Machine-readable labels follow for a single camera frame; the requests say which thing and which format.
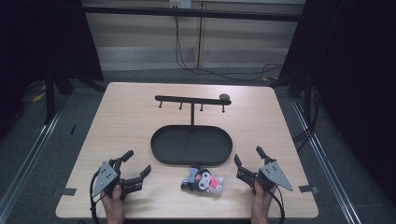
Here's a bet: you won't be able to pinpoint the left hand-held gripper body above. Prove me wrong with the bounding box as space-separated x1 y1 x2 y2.
91 158 144 201

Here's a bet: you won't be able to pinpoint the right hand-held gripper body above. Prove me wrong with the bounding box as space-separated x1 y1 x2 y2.
235 161 294 192

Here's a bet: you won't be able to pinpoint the black and pink plush toy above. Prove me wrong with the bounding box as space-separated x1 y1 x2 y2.
180 167 225 196

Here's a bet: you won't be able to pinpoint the black hook rack with tray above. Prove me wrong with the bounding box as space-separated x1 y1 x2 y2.
149 92 233 167

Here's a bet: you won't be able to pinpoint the person's left hand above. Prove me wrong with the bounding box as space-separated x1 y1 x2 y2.
100 184 126 224

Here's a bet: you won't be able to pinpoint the person's right hand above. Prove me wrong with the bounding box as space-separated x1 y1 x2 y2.
250 179 277 224

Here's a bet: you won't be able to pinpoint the black metal stand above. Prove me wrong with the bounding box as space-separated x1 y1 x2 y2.
43 66 59 125

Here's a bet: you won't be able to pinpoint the yellow floor marker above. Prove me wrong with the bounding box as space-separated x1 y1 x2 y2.
31 91 47 104

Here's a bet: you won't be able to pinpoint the dark curtain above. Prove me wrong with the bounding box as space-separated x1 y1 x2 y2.
0 0 106 127
277 0 396 198

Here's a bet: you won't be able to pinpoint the black horizontal bar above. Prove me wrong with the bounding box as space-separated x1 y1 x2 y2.
82 4 304 23

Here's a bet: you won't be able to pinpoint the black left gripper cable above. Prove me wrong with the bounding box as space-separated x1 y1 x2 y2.
89 172 103 224

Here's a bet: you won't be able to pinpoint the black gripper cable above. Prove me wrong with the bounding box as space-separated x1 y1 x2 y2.
268 186 287 224
89 172 103 224

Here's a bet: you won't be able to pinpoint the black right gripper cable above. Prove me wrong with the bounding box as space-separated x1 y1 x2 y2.
268 186 287 224

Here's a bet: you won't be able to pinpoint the black floor cables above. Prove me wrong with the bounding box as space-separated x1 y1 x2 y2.
292 87 322 154

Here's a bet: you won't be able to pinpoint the metal floor rail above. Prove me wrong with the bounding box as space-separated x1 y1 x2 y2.
290 98 362 224
0 95 68 217

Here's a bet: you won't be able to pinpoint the black wall cable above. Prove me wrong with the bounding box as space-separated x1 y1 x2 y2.
173 6 285 83

